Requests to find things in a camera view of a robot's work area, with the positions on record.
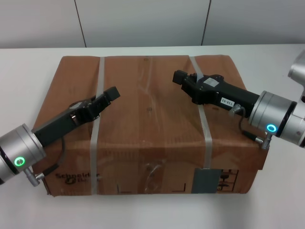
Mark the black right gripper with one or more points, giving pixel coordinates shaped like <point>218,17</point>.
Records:
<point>219,94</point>

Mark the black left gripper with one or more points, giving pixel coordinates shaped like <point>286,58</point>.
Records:
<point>59,124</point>

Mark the brown cardboard box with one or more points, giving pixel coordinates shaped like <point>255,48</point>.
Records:
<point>152,124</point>

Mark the grey rectangular box label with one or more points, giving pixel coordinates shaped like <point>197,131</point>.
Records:
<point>206,180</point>

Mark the white and silver right arm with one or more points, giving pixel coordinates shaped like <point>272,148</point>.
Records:
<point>278,117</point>

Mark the white and silver left arm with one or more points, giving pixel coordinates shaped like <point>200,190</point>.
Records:
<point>16,155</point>

